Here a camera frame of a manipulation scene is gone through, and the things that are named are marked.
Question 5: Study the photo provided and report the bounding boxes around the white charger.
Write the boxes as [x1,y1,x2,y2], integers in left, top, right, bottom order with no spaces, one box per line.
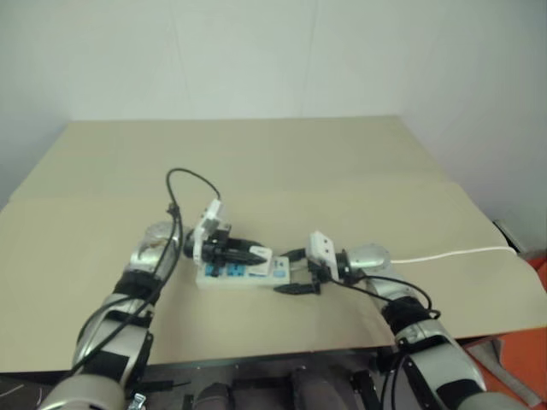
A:
[249,244,275,277]

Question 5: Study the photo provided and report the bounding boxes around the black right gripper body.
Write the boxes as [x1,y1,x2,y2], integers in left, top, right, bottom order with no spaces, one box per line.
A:
[305,258,338,296]

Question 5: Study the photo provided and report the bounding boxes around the black bracket under table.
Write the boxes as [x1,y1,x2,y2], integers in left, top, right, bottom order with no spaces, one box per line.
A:
[351,368,376,399]

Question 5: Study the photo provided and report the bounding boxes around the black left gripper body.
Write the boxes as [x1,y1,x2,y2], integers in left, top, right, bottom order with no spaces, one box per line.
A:
[202,228,234,269]

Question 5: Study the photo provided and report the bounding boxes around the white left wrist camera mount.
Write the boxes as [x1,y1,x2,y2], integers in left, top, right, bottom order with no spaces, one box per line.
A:
[190,198,234,265]

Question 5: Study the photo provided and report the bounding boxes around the grey cloth strip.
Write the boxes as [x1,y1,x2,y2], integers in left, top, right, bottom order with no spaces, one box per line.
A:
[464,335,544,407]

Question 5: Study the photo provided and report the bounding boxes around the white power strip cable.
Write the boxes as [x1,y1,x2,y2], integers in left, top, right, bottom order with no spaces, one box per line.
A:
[391,245,519,264]

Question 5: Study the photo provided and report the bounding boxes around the white power strip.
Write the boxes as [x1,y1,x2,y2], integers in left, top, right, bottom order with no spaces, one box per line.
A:
[196,251,294,291]

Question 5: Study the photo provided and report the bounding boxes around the dark rounded shape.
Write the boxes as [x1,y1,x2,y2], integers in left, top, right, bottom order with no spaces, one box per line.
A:
[194,382,234,410]

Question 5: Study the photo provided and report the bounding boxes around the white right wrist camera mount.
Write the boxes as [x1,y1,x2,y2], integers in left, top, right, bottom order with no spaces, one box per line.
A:
[307,230,342,284]

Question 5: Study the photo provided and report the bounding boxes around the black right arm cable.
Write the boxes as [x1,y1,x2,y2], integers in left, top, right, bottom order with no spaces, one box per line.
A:
[332,274,442,410]

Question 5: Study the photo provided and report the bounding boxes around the black object beside table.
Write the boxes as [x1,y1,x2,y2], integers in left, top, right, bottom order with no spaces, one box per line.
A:
[492,217,532,259]

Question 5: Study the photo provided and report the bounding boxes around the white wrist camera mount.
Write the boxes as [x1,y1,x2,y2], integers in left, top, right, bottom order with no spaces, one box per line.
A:
[190,198,234,265]
[307,230,342,284]

